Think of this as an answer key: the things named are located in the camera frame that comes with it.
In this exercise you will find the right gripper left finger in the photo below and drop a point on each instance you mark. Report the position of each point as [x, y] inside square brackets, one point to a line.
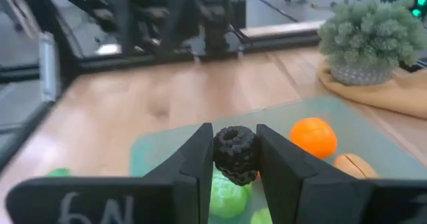
[187, 187]

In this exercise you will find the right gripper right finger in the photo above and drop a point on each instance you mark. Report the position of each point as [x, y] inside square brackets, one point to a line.
[293, 184]

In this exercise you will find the green cabbage toy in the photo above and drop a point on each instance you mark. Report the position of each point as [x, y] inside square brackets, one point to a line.
[228, 197]

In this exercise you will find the black blackberry toy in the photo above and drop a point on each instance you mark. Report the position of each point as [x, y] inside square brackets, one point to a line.
[236, 155]

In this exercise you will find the brown potato toy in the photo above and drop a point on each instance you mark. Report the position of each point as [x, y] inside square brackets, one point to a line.
[353, 165]

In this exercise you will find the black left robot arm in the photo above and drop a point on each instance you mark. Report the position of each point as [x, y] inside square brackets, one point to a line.
[173, 14]

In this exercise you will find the teal translucent plastic tupperware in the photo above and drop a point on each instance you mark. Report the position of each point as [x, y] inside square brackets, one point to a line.
[360, 140]

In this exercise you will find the green pea pod toy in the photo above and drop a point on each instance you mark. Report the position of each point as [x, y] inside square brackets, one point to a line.
[59, 172]

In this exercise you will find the green succulent potted plant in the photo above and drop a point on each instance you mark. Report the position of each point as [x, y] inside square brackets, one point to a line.
[370, 40]

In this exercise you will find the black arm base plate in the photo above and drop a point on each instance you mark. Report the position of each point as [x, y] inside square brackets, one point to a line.
[213, 49]

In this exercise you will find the silver metal bracket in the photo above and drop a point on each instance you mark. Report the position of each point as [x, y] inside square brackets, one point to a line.
[49, 67]

